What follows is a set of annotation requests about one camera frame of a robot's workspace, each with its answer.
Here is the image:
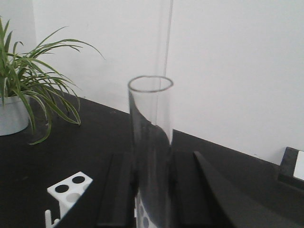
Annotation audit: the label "white plant pot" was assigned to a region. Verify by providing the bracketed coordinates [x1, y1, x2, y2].
[0, 96, 29, 136]

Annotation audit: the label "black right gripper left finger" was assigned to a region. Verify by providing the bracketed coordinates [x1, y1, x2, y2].
[57, 153, 135, 228]

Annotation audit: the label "tall glass test tube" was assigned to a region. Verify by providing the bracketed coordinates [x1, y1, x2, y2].
[128, 76, 173, 228]

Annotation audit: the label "white test tube rack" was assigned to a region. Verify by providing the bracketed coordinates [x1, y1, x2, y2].
[45, 171, 93, 228]

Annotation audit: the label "white socket on black base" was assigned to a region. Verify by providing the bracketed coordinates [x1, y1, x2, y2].
[278, 147, 304, 187]

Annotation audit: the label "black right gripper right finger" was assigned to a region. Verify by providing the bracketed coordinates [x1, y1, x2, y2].
[174, 151, 302, 228]

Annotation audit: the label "white wall trim strip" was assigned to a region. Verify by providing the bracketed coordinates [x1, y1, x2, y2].
[154, 0, 174, 77]

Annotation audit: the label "green spider plant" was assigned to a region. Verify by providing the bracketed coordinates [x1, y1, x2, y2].
[0, 21, 92, 145]

